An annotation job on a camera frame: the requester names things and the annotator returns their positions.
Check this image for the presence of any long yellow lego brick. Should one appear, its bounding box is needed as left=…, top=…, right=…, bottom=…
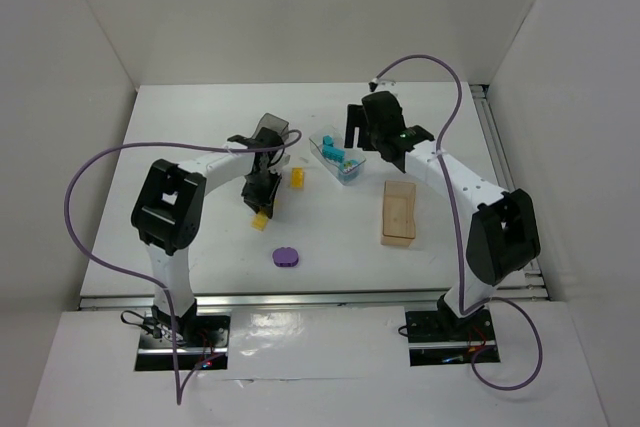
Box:
left=251, top=212, right=269, bottom=231

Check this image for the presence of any short yellow lego brick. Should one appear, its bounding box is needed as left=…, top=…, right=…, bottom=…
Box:
left=290, top=167, right=305, bottom=190

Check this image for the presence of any purple rounded lego brick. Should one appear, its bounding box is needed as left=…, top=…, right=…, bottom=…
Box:
left=272, top=247, right=300, bottom=268

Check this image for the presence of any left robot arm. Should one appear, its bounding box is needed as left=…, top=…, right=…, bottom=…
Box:
left=131, top=126, right=288, bottom=341

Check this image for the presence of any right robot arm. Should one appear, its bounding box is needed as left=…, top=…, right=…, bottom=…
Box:
left=345, top=91, right=541, bottom=330

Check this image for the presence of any clear plastic container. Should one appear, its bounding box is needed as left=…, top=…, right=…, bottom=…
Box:
left=309, top=126, right=366, bottom=186

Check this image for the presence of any smoky grey plastic container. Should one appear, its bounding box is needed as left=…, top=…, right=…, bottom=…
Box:
left=253, top=113, right=289, bottom=146

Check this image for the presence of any amber plastic container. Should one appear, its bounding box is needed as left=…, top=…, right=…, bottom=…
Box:
left=381, top=181, right=416, bottom=247

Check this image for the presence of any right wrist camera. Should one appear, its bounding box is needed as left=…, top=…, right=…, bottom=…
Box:
left=368, top=77, right=397, bottom=92

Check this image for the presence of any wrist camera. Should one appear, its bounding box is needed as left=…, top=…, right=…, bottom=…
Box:
left=368, top=77, right=397, bottom=92
left=271, top=154, right=290, bottom=171

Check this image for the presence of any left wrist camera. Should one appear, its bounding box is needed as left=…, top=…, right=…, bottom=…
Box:
left=271, top=154, right=290, bottom=171

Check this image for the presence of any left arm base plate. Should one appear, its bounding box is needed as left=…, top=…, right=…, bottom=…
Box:
left=120, top=310, right=231, bottom=372

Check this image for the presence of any aluminium side rail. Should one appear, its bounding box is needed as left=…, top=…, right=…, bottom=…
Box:
left=470, top=84, right=546, bottom=290

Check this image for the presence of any aluminium front rail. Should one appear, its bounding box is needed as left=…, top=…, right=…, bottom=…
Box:
left=77, top=286, right=551, bottom=312

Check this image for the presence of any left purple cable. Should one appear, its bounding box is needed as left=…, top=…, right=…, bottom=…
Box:
left=64, top=128, right=304, bottom=406

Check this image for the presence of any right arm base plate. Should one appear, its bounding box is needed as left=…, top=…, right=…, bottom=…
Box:
left=397, top=309, right=500, bottom=367

